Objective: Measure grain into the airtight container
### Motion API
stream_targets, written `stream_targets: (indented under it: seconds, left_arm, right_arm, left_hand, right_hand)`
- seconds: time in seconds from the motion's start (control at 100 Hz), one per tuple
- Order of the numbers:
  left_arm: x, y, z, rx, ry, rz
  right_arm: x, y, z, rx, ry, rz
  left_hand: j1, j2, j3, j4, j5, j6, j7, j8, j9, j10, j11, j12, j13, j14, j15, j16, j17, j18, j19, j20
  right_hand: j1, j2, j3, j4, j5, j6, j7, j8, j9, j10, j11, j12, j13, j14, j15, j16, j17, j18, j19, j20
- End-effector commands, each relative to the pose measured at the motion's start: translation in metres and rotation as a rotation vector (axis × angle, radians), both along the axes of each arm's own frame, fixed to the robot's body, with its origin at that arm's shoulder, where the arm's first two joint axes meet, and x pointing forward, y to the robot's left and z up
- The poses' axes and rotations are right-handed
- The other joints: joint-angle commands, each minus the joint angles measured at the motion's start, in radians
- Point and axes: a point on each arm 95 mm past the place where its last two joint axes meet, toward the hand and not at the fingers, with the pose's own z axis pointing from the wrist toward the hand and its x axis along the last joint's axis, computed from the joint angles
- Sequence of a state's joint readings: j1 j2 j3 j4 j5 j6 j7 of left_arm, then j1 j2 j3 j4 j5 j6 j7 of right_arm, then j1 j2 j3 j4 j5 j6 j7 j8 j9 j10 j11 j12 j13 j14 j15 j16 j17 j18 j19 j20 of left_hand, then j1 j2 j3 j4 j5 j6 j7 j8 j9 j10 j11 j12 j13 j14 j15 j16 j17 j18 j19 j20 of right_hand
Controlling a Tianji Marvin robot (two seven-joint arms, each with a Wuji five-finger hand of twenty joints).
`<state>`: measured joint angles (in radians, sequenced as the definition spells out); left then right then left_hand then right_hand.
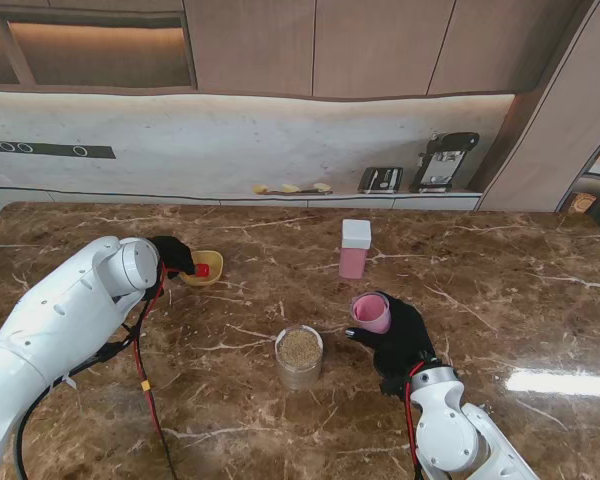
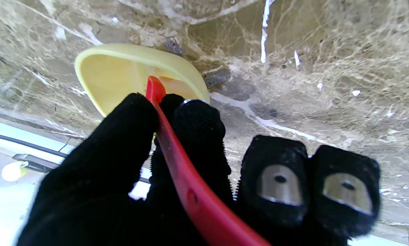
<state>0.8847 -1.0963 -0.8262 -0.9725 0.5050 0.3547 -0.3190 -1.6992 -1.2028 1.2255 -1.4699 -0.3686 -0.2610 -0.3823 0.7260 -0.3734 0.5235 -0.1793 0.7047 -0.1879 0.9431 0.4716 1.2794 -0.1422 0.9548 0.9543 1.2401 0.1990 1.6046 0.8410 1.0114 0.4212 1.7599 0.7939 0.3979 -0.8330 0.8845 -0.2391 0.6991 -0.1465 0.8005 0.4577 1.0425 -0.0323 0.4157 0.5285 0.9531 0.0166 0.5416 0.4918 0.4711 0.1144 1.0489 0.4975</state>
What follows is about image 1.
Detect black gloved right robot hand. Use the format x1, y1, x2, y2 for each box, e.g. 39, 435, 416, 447
343, 292, 437, 382

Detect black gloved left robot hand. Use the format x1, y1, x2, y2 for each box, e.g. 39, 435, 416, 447
149, 235, 198, 277

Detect wooden cutting board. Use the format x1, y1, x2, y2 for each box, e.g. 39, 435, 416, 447
278, 183, 334, 196

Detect red black right arm cable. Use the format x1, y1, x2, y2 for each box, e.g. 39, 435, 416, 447
403, 362, 427, 480

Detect red black left arm cable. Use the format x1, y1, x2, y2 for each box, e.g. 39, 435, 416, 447
9, 264, 181, 480

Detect red black arm cable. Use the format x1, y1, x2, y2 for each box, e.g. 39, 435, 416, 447
9, 264, 181, 480
403, 362, 427, 480

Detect clear jar of grain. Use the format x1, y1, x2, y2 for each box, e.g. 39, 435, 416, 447
274, 324, 325, 391

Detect lit open shelf niche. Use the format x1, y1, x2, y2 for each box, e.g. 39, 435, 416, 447
0, 0, 199, 94

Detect pink container with white lid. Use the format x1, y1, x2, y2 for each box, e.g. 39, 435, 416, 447
338, 218, 373, 280

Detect black wall control panel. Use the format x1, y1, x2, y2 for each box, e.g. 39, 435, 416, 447
0, 139, 117, 161

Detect black silver toaster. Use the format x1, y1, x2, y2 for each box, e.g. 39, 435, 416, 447
357, 166, 404, 195

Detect wooden wall cabinets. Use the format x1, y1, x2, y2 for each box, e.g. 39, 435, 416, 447
182, 0, 597, 103

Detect yellow plastic bowl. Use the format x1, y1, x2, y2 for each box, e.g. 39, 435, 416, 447
179, 249, 225, 287

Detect black espresso machine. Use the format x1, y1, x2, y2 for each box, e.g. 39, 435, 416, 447
416, 131, 481, 195

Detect round wooden ornament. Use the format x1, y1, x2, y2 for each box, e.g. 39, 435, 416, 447
568, 192, 598, 216

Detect tall wooden cabinet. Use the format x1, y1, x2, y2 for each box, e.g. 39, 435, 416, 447
478, 0, 600, 214

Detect pink plastic measuring cup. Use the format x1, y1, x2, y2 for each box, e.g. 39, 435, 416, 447
350, 292, 393, 335

